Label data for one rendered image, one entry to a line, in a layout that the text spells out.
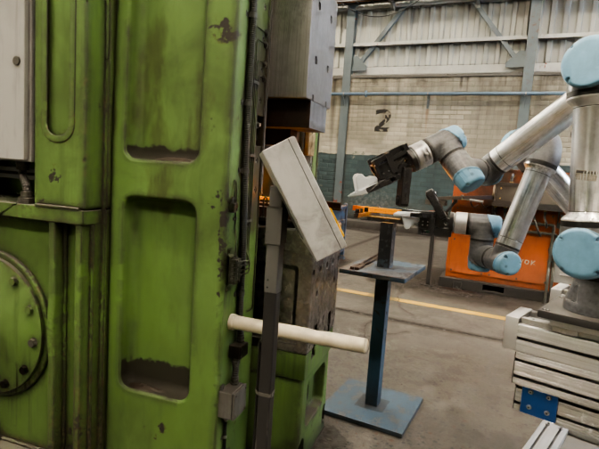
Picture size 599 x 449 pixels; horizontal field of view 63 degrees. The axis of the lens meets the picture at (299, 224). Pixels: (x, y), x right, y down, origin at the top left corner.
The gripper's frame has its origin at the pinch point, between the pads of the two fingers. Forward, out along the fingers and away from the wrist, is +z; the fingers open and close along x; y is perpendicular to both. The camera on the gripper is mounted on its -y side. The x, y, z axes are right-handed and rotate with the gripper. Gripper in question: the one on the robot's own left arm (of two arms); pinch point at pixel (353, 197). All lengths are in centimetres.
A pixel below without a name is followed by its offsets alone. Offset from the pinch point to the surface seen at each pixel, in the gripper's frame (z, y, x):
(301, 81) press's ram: -6.0, 38.0, -31.7
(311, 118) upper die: -4.6, 25.9, -37.1
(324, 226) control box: 13.4, 1.2, 26.9
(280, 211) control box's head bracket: 20.5, 7.0, 11.8
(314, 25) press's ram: -18, 53, -33
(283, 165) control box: 15.4, 17.6, 26.9
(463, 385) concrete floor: -28, -139, -109
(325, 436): 45, -96, -56
